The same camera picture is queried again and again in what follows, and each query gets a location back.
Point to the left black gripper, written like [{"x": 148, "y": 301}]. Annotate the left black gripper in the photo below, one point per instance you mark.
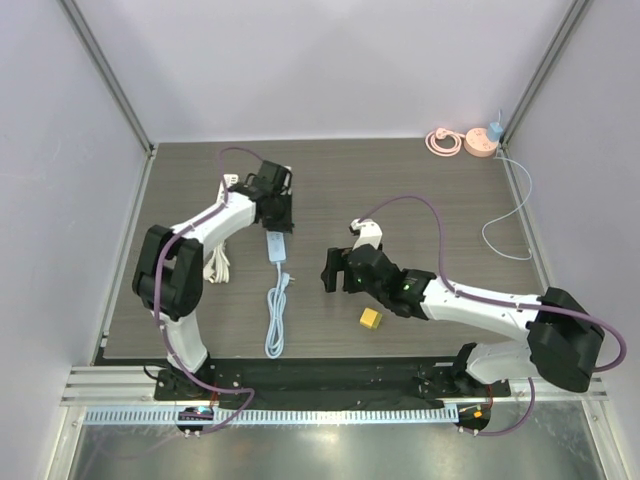
[{"x": 286, "y": 223}]

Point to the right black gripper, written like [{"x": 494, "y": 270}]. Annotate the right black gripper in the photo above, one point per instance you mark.
[{"x": 338, "y": 270}]

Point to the light blue power strip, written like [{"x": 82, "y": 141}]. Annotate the light blue power strip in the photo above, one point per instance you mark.
[{"x": 276, "y": 297}]

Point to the yellow plug adapter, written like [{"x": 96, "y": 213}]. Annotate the yellow plug adapter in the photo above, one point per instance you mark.
[{"x": 370, "y": 319}]

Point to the white power strip with cord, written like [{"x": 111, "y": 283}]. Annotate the white power strip with cord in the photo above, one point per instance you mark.
[{"x": 217, "y": 269}]

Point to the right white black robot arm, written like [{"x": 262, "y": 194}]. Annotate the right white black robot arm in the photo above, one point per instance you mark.
[{"x": 547, "y": 335}]

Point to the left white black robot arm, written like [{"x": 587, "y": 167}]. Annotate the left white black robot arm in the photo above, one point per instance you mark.
[{"x": 169, "y": 275}]

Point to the pink round power socket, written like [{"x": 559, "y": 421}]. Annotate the pink round power socket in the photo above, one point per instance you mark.
[{"x": 447, "y": 143}]

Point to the light blue charger plug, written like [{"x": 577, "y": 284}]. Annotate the light blue charger plug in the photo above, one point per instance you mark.
[{"x": 494, "y": 131}]

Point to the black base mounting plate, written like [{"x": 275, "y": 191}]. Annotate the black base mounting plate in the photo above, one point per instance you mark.
[{"x": 329, "y": 384}]

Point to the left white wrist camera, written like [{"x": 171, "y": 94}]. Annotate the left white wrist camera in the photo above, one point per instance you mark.
[{"x": 287, "y": 185}]

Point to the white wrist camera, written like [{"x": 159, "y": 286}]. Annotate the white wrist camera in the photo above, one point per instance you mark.
[
  {"x": 287, "y": 185},
  {"x": 367, "y": 232}
]

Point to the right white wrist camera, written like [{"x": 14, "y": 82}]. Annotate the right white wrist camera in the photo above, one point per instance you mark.
[{"x": 367, "y": 232}]

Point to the white slotted cable duct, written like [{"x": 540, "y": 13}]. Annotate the white slotted cable duct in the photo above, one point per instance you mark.
[{"x": 184, "y": 416}]

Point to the left aluminium frame post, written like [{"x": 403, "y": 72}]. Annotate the left aluminium frame post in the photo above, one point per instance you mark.
[{"x": 102, "y": 65}]

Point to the aluminium frame post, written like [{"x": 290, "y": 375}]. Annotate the aluminium frame post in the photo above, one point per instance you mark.
[
  {"x": 561, "y": 38},
  {"x": 102, "y": 65}
]

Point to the right aluminium frame post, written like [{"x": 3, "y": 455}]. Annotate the right aluminium frame post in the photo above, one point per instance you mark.
[{"x": 561, "y": 38}]

